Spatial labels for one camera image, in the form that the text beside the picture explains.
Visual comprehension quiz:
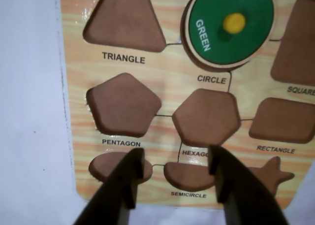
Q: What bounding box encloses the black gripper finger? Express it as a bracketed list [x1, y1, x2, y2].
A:
[73, 147, 145, 225]
[208, 144, 290, 225]

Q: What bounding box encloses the green round puzzle piece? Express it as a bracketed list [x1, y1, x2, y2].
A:
[180, 0, 275, 69]

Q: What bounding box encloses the wooden shape puzzle board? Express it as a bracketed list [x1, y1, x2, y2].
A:
[59, 0, 315, 211]

